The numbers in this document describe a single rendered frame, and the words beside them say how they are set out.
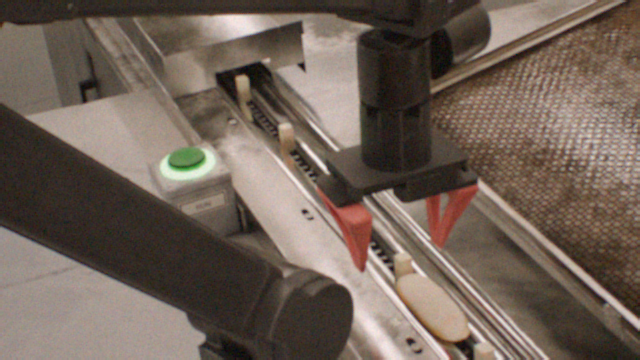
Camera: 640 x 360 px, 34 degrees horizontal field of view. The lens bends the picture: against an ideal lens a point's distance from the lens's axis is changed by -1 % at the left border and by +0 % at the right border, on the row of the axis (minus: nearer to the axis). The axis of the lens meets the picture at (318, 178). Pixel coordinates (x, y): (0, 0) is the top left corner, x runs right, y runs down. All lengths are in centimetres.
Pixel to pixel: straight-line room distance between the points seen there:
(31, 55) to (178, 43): 240
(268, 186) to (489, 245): 23
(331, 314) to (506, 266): 30
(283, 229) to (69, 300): 22
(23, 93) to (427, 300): 260
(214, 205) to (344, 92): 33
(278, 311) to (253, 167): 43
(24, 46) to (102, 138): 244
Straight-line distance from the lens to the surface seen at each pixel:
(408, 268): 96
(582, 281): 89
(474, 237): 106
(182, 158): 107
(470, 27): 86
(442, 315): 91
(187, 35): 131
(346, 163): 85
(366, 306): 92
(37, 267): 112
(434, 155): 86
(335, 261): 97
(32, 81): 348
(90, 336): 101
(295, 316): 73
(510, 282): 101
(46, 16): 50
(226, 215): 108
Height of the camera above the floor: 145
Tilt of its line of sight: 32 degrees down
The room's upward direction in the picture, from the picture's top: 6 degrees counter-clockwise
